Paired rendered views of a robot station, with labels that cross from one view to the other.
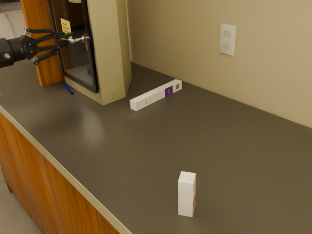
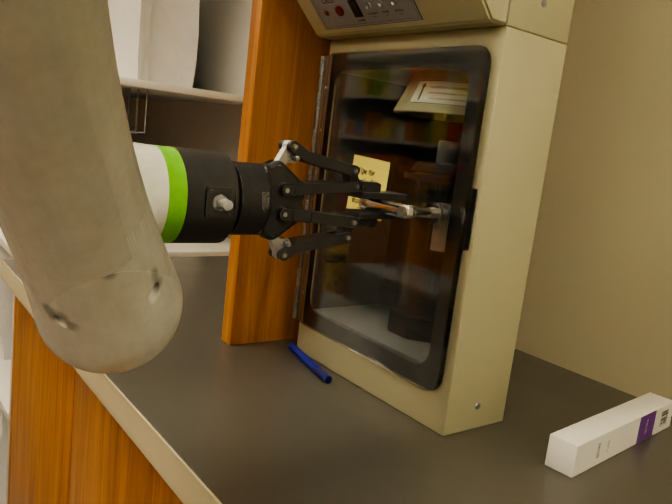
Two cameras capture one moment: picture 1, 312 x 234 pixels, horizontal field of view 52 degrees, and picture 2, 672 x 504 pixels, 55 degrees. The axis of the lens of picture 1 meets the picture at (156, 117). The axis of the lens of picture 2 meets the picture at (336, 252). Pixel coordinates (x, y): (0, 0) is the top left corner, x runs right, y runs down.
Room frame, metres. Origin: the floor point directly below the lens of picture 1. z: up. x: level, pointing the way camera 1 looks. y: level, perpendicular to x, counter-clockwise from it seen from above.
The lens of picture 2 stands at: (0.40, 0.34, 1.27)
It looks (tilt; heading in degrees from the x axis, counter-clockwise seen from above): 10 degrees down; 2
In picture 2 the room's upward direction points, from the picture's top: 7 degrees clockwise
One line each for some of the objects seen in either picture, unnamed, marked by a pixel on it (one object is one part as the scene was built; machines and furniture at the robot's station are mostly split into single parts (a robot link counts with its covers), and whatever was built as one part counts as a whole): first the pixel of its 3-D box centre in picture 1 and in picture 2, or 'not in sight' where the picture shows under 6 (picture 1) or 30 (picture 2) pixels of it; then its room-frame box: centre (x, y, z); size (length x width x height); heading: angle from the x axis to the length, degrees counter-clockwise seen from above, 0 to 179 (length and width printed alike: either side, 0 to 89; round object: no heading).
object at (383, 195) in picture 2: (64, 35); (377, 194); (1.18, 0.32, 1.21); 0.07 x 0.03 x 0.01; 129
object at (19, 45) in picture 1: (23, 48); (262, 199); (1.08, 0.44, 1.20); 0.09 x 0.07 x 0.08; 129
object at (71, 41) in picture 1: (72, 38); (398, 207); (1.17, 0.29, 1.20); 0.10 x 0.05 x 0.03; 39
